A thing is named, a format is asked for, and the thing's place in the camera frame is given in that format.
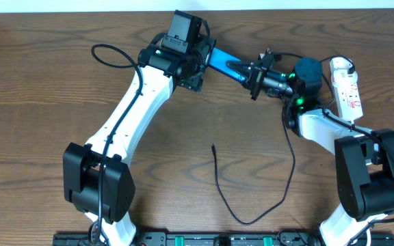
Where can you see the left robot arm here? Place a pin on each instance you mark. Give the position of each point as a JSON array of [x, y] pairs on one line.
[[97, 177]]

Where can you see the blue Galaxy smartphone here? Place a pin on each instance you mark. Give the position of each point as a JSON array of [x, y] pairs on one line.
[[218, 62]]

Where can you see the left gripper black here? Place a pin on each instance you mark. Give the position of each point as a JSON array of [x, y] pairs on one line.
[[201, 67]]

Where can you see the white power strip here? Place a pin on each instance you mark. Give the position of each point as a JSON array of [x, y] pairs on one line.
[[347, 95]]

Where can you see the white charger adapter plug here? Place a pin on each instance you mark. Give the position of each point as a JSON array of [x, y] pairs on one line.
[[341, 63]]

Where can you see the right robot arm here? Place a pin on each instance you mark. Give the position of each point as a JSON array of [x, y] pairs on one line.
[[325, 110]]

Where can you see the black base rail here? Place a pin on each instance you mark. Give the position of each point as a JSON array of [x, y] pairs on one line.
[[166, 239]]

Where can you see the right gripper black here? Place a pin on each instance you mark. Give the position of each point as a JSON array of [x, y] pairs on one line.
[[258, 75]]

